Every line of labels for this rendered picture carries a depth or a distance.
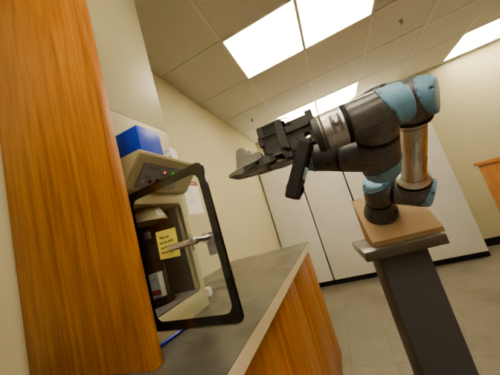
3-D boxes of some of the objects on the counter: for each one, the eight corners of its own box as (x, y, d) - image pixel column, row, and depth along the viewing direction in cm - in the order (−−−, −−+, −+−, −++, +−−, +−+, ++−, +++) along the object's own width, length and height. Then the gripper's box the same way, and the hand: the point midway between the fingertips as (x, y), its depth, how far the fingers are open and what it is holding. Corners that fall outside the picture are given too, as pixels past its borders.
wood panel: (30, 382, 69) (-19, -2, 90) (42, 374, 72) (-8, 5, 93) (155, 370, 53) (59, -89, 75) (164, 362, 56) (69, -78, 78)
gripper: (314, 118, 50) (230, 154, 57) (310, 102, 42) (212, 146, 48) (327, 155, 49) (239, 187, 55) (326, 145, 40) (222, 184, 47)
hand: (235, 178), depth 51 cm, fingers closed
